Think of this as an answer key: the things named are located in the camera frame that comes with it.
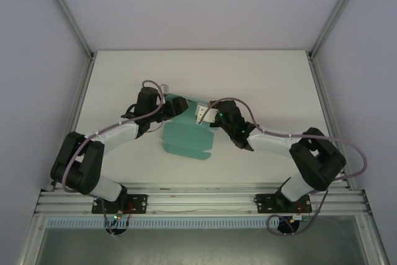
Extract aluminium right side rail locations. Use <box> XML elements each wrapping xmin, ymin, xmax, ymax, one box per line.
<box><xmin>308</xmin><ymin>55</ymin><xmax>354</xmax><ymax>191</ymax></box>

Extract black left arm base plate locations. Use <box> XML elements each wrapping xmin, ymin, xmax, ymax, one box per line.
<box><xmin>91</xmin><ymin>193</ymin><xmax>148</xmax><ymax>215</ymax></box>

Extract aluminium frame post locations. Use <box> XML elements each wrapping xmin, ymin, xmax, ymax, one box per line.
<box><xmin>38</xmin><ymin>0</ymin><xmax>95</xmax><ymax>61</ymax></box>
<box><xmin>308</xmin><ymin>0</ymin><xmax>370</xmax><ymax>61</ymax></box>

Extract aluminium left side rail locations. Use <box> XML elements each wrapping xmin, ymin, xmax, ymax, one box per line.
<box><xmin>49</xmin><ymin>56</ymin><xmax>96</xmax><ymax>192</ymax></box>

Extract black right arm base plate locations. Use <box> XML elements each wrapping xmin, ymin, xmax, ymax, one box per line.
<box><xmin>253</xmin><ymin>193</ymin><xmax>311</xmax><ymax>215</ymax></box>

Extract teal green cloth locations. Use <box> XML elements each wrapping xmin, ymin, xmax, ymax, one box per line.
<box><xmin>159</xmin><ymin>92</ymin><xmax>218</xmax><ymax>162</ymax></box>

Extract aluminium mounting rail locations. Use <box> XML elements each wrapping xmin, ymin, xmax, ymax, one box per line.
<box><xmin>33</xmin><ymin>184</ymin><xmax>372</xmax><ymax>216</ymax></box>

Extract slotted grey cable duct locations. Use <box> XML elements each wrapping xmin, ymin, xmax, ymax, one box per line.
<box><xmin>45</xmin><ymin>217</ymin><xmax>280</xmax><ymax>229</ymax></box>

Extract aluminium left frame post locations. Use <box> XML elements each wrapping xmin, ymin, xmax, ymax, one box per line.
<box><xmin>38</xmin><ymin>0</ymin><xmax>95</xmax><ymax>61</ymax></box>

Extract aluminium right frame post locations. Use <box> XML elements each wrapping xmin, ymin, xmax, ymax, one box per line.
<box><xmin>308</xmin><ymin>0</ymin><xmax>370</xmax><ymax>61</ymax></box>

